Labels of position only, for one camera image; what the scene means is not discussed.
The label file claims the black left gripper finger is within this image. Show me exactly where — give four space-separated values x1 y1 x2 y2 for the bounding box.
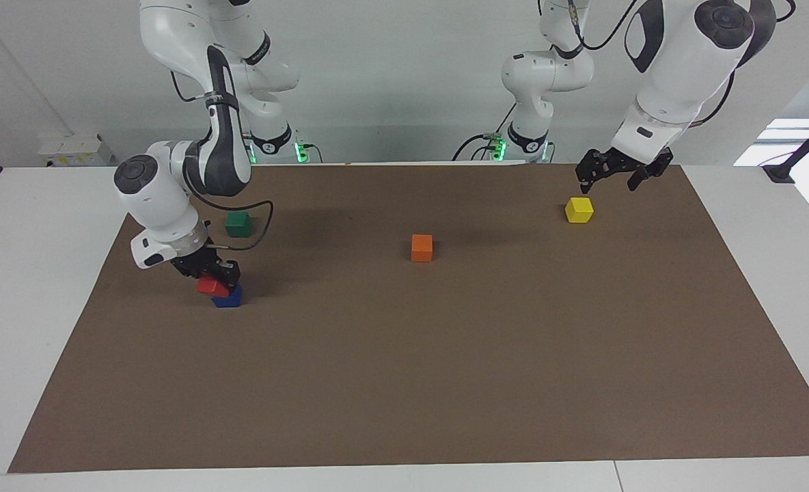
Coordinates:
627 147 674 192
575 150 614 195

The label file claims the red cube block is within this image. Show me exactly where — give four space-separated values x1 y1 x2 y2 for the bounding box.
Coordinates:
196 275 232 298

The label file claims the brown table mat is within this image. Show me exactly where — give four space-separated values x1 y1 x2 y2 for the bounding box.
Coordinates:
7 163 809 474

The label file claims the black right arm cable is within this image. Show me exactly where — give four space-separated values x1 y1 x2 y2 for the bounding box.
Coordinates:
171 68 274 251

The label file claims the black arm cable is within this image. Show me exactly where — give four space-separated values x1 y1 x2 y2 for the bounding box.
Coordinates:
171 68 274 251
568 0 737 127

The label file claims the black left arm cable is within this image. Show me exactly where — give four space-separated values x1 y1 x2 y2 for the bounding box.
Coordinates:
568 0 737 127

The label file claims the black left base cable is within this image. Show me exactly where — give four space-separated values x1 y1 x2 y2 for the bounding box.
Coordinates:
452 102 515 163

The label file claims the white wall box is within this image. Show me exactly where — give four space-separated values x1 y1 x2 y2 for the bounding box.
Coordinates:
39 134 115 167

